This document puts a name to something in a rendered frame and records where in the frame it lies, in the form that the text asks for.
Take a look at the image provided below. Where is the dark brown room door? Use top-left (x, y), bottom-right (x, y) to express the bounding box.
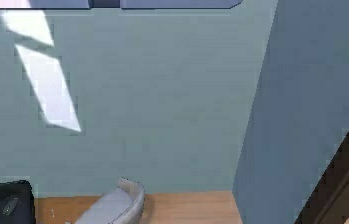
top-left (293, 103), bottom-right (349, 224)

